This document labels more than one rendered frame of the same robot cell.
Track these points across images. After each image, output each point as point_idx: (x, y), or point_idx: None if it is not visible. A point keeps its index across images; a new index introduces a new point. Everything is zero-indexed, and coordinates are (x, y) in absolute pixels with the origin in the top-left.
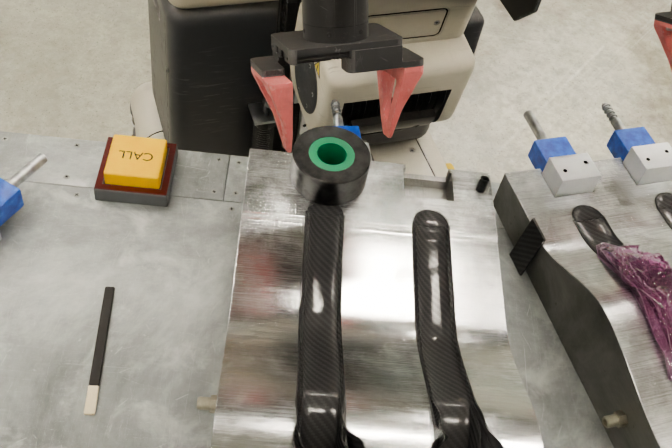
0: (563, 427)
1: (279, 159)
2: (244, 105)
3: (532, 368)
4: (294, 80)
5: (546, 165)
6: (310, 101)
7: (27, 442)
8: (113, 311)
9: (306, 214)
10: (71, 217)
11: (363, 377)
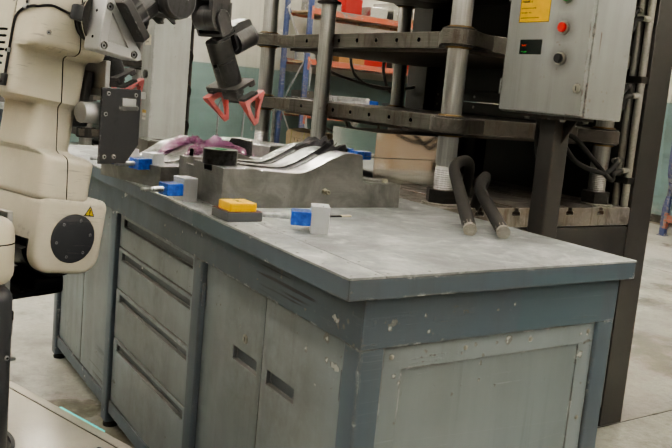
0: None
1: (222, 166)
2: None
3: None
4: (51, 262)
5: (153, 158)
6: (88, 242)
7: (373, 220)
8: None
9: (244, 165)
10: (278, 223)
11: (302, 155)
